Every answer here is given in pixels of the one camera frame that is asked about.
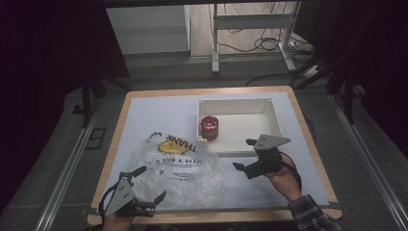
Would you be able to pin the grey partition panel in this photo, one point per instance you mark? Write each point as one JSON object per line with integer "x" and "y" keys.
{"x": 147, "y": 29}

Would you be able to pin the desk with white metal legs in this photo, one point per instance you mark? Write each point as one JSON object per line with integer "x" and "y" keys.
{"x": 253, "y": 22}

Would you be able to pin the white power strip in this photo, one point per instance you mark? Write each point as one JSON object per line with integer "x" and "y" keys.
{"x": 310, "y": 72}

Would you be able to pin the person's right hand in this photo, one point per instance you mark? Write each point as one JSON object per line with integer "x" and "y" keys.
{"x": 285, "y": 183}

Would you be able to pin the white table mat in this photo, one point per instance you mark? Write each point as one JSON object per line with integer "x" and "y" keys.
{"x": 154, "y": 112}

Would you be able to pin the dark floor plate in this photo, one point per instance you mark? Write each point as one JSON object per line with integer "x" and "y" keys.
{"x": 95, "y": 138}

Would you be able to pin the red lidded candy jar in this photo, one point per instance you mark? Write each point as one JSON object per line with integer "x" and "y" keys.
{"x": 209, "y": 127}

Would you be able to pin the white plastic box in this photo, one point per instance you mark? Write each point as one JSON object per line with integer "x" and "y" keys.
{"x": 243, "y": 128}

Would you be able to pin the metal floor rail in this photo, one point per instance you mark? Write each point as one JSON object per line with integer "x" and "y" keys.
{"x": 369, "y": 160}
{"x": 67, "y": 173}

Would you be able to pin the person's left hand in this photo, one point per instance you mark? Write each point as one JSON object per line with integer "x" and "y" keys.
{"x": 118, "y": 224}

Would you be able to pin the black stand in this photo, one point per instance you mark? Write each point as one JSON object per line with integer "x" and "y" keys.
{"x": 349, "y": 96}
{"x": 86, "y": 102}

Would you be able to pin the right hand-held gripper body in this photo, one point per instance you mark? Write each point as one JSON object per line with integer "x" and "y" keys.
{"x": 267, "y": 157}

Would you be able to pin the clear printed plastic bag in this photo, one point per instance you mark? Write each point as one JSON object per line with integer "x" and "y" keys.
{"x": 186, "y": 179}

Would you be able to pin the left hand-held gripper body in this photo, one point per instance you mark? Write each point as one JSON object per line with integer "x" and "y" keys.
{"x": 123, "y": 197}

